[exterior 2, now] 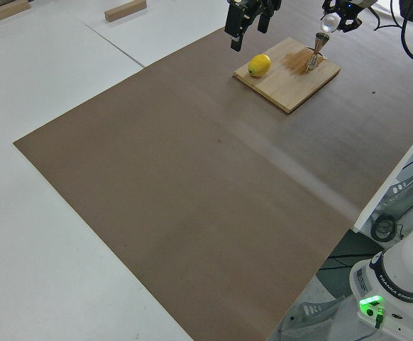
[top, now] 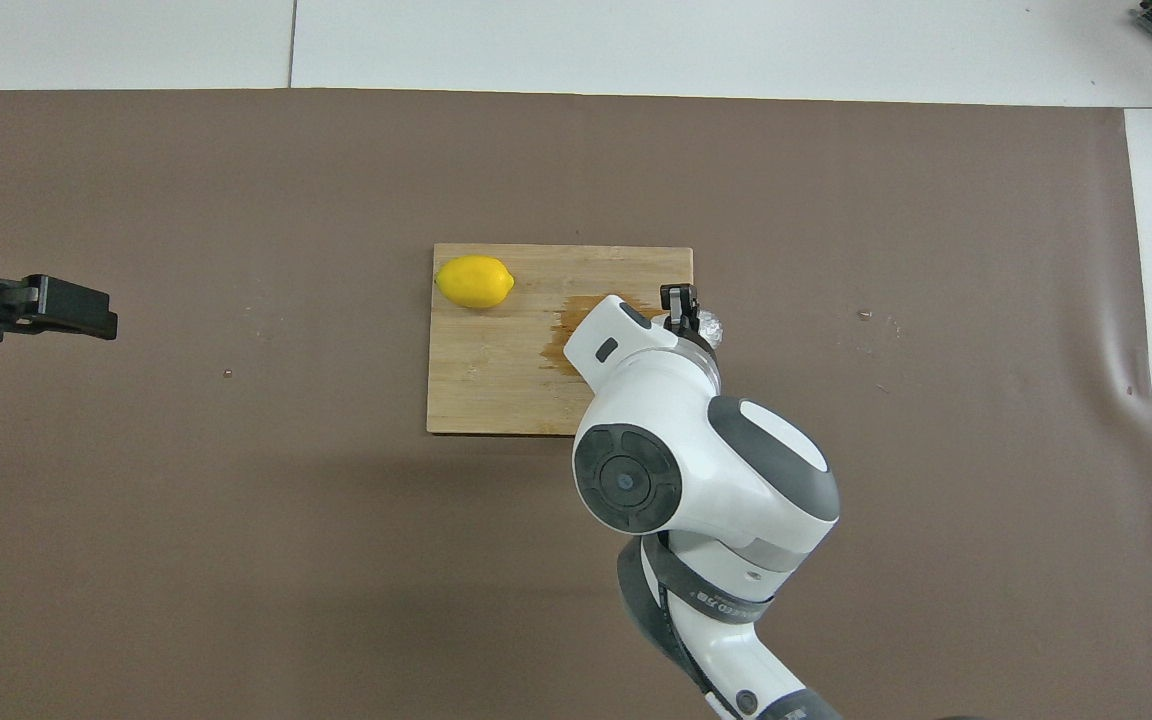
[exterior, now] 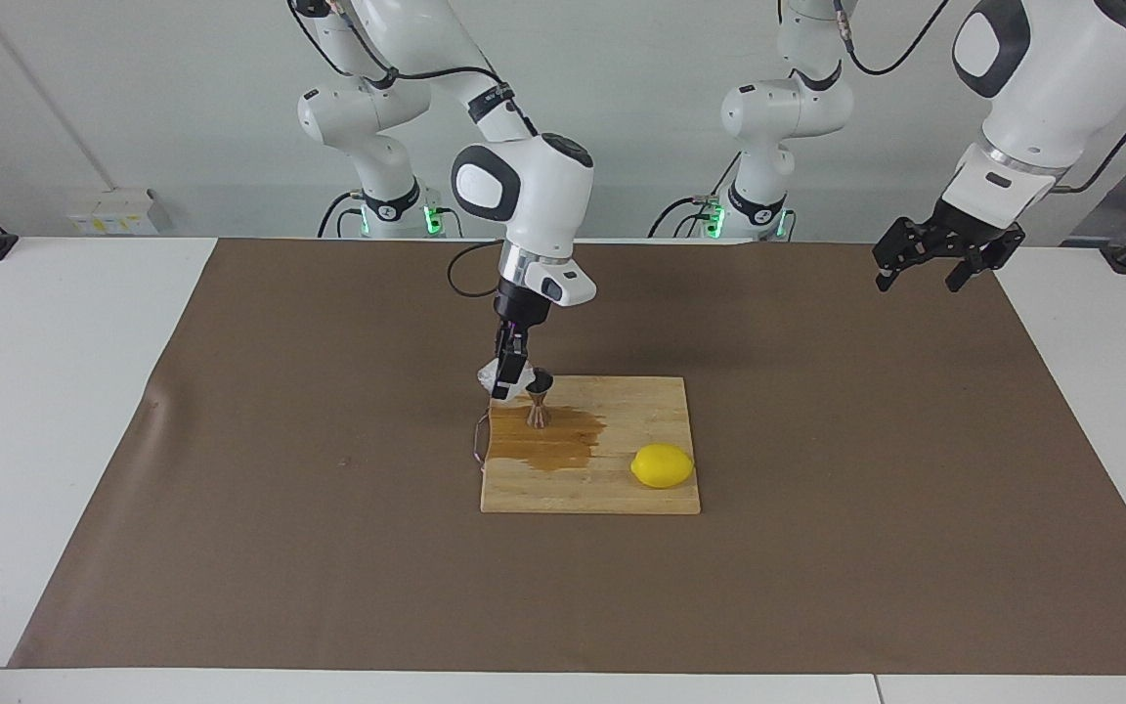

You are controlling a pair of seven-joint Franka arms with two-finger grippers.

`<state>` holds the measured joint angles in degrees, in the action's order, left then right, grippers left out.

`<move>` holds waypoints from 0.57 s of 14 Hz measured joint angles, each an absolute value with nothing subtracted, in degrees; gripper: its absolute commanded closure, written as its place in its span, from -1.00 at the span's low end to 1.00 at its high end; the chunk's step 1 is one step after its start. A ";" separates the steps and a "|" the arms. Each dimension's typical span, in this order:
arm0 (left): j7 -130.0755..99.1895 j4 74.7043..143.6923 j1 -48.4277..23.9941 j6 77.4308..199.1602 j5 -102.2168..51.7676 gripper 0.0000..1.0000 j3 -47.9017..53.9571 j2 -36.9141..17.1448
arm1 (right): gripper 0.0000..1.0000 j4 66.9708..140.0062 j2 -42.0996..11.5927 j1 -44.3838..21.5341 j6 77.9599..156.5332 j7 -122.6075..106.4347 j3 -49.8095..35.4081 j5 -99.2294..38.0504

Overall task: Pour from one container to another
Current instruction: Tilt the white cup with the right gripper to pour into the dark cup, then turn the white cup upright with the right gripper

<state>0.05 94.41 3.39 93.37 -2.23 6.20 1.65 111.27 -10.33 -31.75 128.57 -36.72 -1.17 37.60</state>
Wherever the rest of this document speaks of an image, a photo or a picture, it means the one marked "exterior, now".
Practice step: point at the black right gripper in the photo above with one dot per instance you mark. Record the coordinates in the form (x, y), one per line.
(522, 311)

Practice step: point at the yellow lemon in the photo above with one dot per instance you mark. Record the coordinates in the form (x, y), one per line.
(663, 466)

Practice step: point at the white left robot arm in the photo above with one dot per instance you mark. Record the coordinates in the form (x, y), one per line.
(1061, 78)

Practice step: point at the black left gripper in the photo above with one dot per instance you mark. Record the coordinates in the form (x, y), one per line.
(978, 235)

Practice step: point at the wooden cutting board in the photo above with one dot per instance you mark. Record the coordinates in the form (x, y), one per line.
(622, 494)

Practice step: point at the brown paper table mat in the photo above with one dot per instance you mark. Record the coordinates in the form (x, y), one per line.
(817, 567)

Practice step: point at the white wall socket box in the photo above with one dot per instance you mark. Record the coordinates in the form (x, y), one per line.
(113, 217)

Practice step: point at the steel double jigger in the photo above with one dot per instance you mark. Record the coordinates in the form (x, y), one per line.
(539, 416)

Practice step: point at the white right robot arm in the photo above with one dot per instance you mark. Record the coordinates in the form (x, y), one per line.
(543, 196)

